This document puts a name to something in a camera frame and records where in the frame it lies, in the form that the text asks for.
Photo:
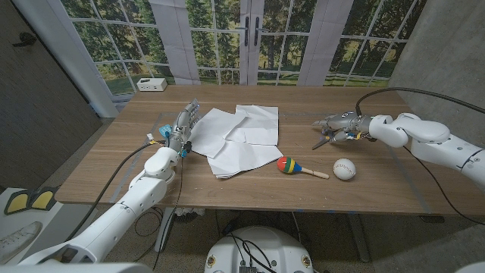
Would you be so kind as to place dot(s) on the grey table leg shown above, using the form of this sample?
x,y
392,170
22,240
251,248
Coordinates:
x,y
358,235

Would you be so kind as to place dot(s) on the printed window backdrop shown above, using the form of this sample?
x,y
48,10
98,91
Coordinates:
x,y
212,38

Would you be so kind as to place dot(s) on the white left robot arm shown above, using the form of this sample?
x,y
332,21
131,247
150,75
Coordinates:
x,y
146,189

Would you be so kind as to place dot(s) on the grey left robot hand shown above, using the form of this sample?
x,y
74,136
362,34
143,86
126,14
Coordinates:
x,y
180,129

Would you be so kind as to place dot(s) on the colourful wooden maraca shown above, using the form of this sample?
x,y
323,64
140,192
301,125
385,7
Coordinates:
x,y
288,165

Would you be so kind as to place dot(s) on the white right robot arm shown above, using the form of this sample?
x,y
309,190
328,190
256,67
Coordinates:
x,y
428,132

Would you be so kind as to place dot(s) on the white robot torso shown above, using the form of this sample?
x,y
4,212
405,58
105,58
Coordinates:
x,y
261,246

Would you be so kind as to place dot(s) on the white power strip box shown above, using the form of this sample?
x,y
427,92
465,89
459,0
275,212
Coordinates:
x,y
151,84

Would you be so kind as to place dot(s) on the white baseball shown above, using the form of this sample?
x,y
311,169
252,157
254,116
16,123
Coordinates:
x,y
344,168

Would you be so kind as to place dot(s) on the yellow and black pad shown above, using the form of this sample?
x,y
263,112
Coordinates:
x,y
42,199
17,203

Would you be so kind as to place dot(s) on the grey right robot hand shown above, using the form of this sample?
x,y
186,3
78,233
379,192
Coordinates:
x,y
346,122

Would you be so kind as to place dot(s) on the white table leg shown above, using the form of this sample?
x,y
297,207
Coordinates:
x,y
164,227

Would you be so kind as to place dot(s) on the white pillar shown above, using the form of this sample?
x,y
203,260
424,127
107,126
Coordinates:
x,y
68,49

